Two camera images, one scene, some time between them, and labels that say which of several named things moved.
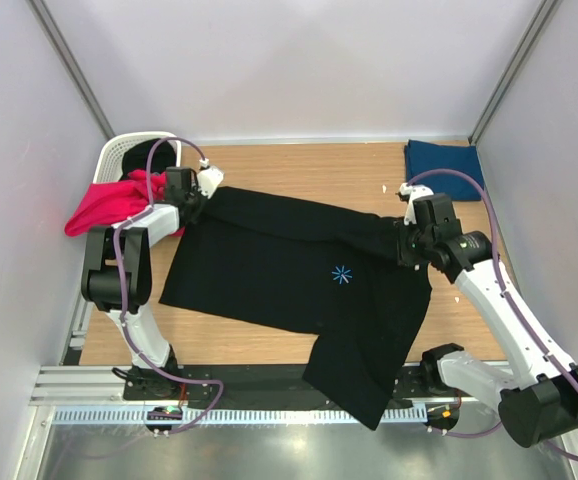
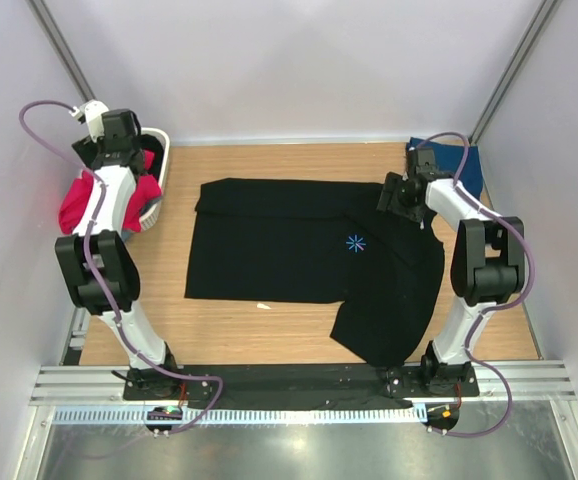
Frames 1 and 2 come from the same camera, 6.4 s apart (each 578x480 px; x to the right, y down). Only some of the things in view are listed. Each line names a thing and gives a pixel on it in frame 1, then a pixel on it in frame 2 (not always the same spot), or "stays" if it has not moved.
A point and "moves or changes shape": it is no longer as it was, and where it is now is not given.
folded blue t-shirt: x=422 y=157 stays
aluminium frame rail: x=81 y=385 stays
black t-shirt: x=305 y=271 moves or changes shape
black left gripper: x=195 y=190 → x=89 y=150
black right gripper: x=405 y=257 → x=393 y=183
